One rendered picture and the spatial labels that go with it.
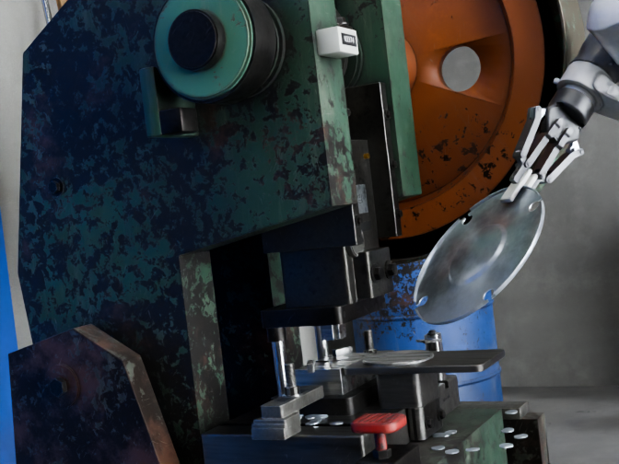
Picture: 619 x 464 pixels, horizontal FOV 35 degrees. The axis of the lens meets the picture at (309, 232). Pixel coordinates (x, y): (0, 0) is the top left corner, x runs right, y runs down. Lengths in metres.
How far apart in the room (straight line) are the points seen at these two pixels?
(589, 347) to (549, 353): 0.20
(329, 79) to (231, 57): 0.18
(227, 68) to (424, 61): 0.68
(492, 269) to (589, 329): 3.44
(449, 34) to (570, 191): 3.00
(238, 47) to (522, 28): 0.69
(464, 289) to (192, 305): 0.46
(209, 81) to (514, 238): 0.55
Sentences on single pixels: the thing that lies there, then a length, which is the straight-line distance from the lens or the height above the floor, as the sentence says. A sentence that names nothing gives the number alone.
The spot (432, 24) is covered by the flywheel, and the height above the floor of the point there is 1.40.
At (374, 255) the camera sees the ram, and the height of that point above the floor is 0.97.
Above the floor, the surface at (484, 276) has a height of 0.92.
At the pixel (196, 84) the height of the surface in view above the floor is 1.27.
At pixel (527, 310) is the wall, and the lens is 5.10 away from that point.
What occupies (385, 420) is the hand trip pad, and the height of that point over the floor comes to 0.76.
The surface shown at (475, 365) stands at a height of 0.78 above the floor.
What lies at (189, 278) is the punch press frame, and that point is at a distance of 1.70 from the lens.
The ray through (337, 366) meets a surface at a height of 0.78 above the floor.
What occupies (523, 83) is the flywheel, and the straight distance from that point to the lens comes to 1.96.
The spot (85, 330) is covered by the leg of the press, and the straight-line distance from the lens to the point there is 1.76.
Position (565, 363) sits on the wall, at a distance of 5.10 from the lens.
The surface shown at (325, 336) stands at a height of 0.83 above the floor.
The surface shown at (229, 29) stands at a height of 1.34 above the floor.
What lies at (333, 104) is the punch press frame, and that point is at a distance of 1.57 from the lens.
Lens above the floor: 1.07
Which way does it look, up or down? 2 degrees down
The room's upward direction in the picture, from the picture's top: 7 degrees counter-clockwise
